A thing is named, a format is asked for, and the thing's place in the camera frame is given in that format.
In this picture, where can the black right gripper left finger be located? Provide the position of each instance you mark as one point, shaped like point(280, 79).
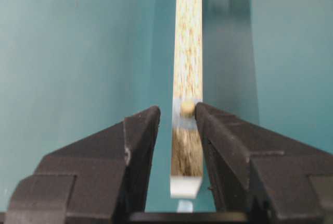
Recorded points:
point(93, 180)

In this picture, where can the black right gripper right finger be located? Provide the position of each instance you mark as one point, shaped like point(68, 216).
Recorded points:
point(271, 176)

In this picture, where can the white laminated particle board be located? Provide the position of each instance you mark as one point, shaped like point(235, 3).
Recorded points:
point(187, 155)

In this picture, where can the white tape mark on table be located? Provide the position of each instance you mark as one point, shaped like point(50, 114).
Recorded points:
point(185, 206)

